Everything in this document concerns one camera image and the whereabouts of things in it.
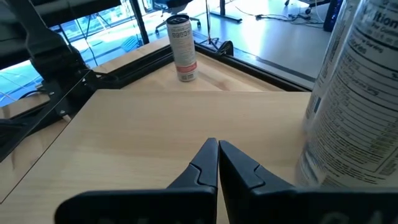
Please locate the office swivel chair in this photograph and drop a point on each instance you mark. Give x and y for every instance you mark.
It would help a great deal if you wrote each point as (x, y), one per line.
(174, 4)

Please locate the black desk leg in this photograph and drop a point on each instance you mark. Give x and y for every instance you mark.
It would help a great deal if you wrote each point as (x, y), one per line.
(222, 4)

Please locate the Celsius Peach Vibe can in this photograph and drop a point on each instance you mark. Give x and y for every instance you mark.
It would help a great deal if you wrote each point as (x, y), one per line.
(183, 49)

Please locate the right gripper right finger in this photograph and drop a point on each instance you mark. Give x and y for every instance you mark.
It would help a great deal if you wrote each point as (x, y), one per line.
(280, 205)

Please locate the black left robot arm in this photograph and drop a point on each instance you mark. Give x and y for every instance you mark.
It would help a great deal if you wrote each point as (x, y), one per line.
(53, 53)

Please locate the black rail hook bracket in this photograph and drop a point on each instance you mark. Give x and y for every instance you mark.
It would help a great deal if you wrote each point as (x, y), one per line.
(230, 48)

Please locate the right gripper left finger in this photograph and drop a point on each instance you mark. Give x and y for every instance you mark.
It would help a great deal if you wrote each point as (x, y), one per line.
(155, 205)

